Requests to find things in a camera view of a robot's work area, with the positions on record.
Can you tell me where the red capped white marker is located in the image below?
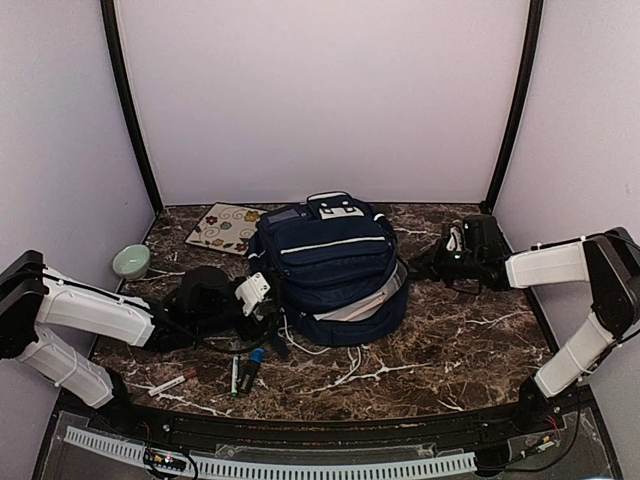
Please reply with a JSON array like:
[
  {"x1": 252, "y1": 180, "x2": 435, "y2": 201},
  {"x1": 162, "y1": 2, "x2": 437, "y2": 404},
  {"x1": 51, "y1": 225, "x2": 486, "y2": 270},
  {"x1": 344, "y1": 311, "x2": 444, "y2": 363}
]
[{"x1": 148, "y1": 370, "x2": 197, "y2": 397}]

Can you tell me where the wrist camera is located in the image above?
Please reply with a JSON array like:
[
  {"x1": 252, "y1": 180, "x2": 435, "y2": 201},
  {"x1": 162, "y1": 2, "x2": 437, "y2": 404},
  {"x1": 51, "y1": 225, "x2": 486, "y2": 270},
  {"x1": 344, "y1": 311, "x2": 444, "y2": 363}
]
[
  {"x1": 234, "y1": 273, "x2": 277, "y2": 321},
  {"x1": 444, "y1": 223, "x2": 466, "y2": 253}
]

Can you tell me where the white charger with cable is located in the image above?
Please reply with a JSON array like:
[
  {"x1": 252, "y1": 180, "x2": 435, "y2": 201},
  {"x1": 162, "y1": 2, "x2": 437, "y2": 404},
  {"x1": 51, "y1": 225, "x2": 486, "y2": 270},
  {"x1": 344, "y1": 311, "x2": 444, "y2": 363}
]
[{"x1": 279, "y1": 314, "x2": 364, "y2": 387}]

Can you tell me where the right black frame post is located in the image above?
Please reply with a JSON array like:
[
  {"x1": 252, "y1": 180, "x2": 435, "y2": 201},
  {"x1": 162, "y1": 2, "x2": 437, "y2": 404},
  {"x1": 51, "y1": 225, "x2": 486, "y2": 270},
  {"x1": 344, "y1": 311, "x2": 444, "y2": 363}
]
[{"x1": 480, "y1": 0, "x2": 544, "y2": 214}]

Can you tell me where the black frame post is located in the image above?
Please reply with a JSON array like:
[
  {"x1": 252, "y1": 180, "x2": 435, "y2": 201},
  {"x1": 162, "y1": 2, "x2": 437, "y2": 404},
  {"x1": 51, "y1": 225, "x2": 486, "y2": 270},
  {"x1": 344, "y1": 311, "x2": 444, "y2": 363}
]
[
  {"x1": 480, "y1": 0, "x2": 544, "y2": 214},
  {"x1": 100, "y1": 0, "x2": 164, "y2": 216}
]

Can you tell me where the navy blue student backpack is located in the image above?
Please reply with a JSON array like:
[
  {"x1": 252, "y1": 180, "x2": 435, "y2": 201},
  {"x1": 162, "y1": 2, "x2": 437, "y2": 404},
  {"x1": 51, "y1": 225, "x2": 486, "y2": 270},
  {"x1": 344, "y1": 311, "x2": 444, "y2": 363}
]
[{"x1": 246, "y1": 191, "x2": 409, "y2": 347}]

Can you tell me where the grey slotted cable duct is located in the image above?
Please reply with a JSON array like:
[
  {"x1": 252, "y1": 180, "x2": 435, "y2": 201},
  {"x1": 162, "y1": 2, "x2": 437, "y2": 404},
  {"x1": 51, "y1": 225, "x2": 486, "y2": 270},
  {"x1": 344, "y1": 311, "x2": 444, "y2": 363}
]
[{"x1": 63, "y1": 427, "x2": 477, "y2": 479}]

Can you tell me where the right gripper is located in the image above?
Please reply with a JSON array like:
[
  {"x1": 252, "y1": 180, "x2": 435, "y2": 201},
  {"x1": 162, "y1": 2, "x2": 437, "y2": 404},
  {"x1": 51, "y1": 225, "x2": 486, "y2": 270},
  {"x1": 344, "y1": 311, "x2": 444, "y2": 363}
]
[{"x1": 408, "y1": 239, "x2": 482, "y2": 289}]

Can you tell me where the left black frame post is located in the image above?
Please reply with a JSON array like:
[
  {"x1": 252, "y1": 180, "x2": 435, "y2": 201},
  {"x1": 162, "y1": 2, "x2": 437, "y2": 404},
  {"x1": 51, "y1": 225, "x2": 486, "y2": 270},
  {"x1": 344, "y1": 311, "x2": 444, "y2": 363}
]
[{"x1": 100, "y1": 0, "x2": 164, "y2": 216}]

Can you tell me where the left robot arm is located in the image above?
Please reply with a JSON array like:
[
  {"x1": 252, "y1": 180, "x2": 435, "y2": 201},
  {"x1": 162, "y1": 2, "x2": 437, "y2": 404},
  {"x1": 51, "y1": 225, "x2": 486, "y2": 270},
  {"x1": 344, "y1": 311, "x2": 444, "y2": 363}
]
[{"x1": 1, "y1": 250, "x2": 271, "y2": 436}]

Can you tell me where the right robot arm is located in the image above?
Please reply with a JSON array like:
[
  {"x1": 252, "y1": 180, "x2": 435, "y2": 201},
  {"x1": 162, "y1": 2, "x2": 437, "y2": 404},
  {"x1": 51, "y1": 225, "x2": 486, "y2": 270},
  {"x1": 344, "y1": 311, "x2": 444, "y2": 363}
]
[{"x1": 409, "y1": 214, "x2": 639, "y2": 434}]

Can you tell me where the pale green ceramic bowl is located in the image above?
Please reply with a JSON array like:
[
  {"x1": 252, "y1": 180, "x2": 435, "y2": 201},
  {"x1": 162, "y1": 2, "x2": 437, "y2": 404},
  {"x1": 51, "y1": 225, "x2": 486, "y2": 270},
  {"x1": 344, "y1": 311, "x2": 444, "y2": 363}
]
[{"x1": 112, "y1": 244, "x2": 151, "y2": 281}]

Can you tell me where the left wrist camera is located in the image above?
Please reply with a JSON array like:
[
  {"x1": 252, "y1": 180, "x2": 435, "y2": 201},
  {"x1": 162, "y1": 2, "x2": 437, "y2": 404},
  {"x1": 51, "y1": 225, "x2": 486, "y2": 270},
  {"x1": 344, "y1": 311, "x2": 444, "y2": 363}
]
[{"x1": 234, "y1": 273, "x2": 277, "y2": 321}]

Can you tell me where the pink flowered white book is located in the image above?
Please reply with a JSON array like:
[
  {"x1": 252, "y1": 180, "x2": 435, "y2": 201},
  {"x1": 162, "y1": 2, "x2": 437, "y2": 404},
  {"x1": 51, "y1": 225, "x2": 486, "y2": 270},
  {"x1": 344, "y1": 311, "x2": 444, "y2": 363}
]
[{"x1": 314, "y1": 276, "x2": 404, "y2": 322}]

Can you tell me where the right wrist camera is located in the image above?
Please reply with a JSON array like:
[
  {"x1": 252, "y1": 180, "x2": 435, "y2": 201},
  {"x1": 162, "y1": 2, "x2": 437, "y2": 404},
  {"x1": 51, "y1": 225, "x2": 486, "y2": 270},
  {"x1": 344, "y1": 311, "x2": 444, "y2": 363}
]
[{"x1": 444, "y1": 223, "x2": 466, "y2": 253}]

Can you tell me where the green capped white marker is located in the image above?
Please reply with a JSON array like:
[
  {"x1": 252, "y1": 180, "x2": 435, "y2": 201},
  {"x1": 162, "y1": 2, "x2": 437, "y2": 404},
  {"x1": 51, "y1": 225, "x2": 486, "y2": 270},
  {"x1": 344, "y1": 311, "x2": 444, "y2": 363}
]
[{"x1": 230, "y1": 354, "x2": 240, "y2": 398}]

